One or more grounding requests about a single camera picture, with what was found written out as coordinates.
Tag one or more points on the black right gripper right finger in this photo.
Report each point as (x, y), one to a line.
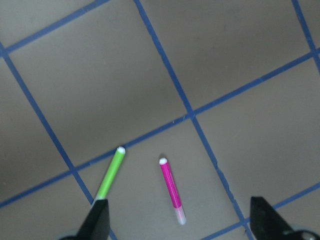
(266, 223)

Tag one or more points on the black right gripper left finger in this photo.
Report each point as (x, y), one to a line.
(96, 225)

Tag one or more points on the pink marker pen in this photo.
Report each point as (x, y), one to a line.
(172, 190)

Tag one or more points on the green marker pen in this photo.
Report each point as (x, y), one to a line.
(110, 174)

